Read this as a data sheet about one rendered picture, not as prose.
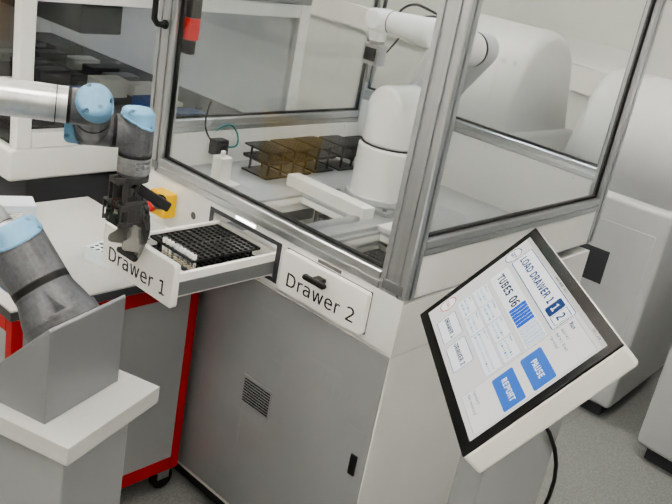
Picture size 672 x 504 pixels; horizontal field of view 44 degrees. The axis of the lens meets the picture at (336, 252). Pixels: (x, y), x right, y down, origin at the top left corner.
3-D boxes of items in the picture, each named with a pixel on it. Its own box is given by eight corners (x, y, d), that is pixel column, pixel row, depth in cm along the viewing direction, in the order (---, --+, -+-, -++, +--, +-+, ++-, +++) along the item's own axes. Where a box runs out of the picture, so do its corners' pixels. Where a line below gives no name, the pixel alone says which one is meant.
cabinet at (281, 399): (333, 620, 225) (393, 360, 196) (116, 430, 286) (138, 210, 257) (518, 492, 294) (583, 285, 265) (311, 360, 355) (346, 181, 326)
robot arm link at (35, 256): (8, 294, 155) (-29, 230, 155) (11, 303, 168) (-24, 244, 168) (68, 262, 160) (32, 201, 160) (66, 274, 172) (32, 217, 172)
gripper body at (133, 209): (100, 220, 195) (104, 170, 191) (132, 215, 201) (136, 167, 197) (119, 231, 190) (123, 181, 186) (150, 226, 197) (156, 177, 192)
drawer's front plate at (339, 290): (359, 336, 201) (368, 294, 197) (277, 288, 218) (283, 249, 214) (364, 334, 202) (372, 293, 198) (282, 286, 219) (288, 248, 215)
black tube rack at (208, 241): (189, 285, 206) (192, 260, 204) (147, 258, 216) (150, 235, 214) (257, 269, 222) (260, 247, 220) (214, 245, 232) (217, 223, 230)
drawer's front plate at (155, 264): (170, 309, 196) (175, 266, 192) (101, 262, 213) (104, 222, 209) (176, 307, 197) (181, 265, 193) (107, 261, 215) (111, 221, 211)
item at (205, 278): (173, 299, 198) (175, 275, 196) (111, 258, 213) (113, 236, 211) (293, 270, 227) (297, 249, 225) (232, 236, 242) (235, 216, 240)
